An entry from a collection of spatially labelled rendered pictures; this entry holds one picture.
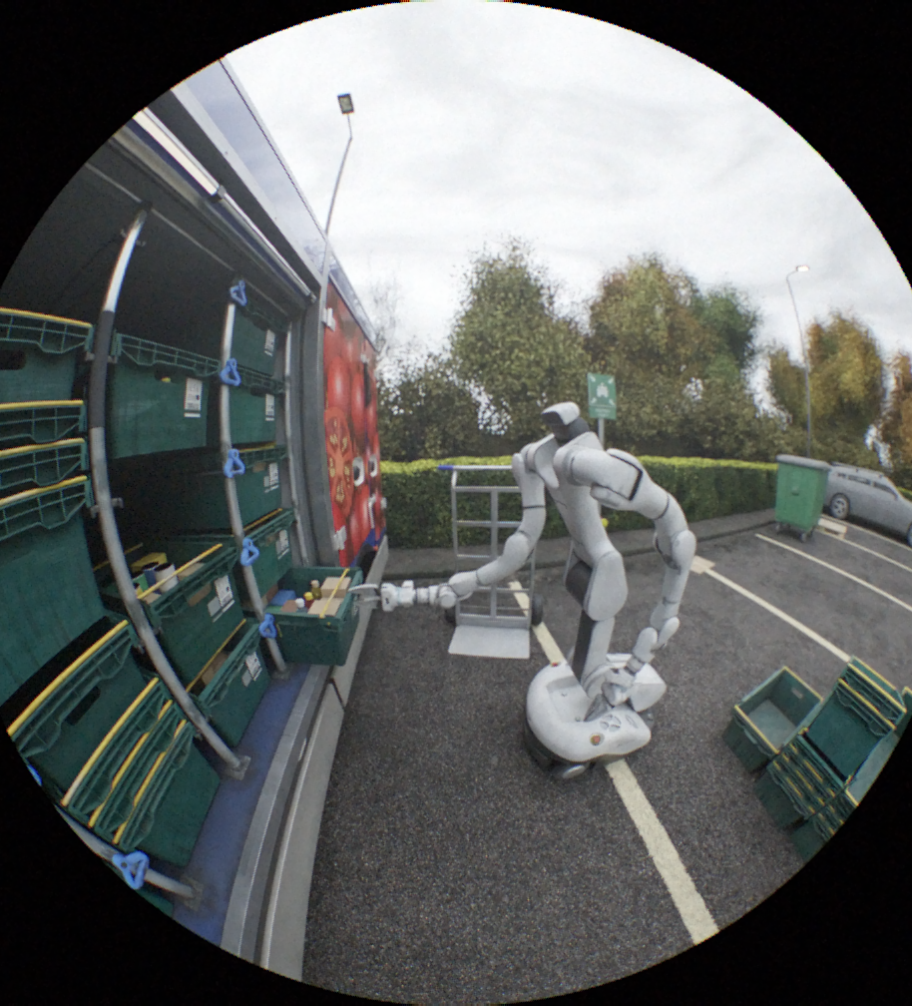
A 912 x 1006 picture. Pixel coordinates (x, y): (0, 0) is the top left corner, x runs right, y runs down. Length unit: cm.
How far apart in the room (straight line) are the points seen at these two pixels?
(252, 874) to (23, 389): 99
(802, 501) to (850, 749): 511
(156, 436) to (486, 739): 176
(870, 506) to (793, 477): 461
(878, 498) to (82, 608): 1097
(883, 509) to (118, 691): 1093
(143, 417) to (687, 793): 228
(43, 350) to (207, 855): 103
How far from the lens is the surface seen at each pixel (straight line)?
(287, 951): 115
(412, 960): 148
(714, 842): 175
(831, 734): 161
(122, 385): 76
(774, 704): 241
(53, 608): 66
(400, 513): 354
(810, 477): 619
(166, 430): 83
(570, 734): 131
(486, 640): 225
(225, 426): 96
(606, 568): 90
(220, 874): 96
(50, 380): 68
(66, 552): 66
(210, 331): 118
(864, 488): 1045
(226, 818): 99
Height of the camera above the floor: 143
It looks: 13 degrees down
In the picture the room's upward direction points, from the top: 2 degrees counter-clockwise
